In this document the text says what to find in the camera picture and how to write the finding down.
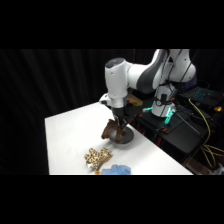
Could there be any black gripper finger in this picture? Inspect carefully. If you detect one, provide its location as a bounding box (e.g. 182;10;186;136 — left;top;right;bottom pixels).
120;116;128;134
114;120;122;138

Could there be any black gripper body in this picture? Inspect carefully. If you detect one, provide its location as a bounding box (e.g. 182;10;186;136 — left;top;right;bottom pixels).
111;104;127;124

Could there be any brown plush deer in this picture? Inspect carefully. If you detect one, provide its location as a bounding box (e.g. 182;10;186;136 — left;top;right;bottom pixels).
100;118;127;141

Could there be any grey bowl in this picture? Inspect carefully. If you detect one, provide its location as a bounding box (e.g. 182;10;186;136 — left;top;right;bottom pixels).
108;127;135;145

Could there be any spotted plush giraffe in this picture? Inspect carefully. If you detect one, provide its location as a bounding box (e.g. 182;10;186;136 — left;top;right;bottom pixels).
83;147;114;172

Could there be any blue cloth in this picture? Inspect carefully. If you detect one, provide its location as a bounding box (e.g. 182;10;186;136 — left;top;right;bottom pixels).
100;164;132;176

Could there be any black robot stand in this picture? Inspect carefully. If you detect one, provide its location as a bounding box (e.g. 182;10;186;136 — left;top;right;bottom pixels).
131;96;224;168

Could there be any black curtain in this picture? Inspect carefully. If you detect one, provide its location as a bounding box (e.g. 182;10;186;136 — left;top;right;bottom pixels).
0;49;224;176

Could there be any black laptop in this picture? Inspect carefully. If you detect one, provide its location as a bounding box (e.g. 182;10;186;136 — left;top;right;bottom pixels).
179;85;224;108

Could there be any yellow cable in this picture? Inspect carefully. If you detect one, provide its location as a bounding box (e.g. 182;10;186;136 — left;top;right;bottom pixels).
187;98;224;169

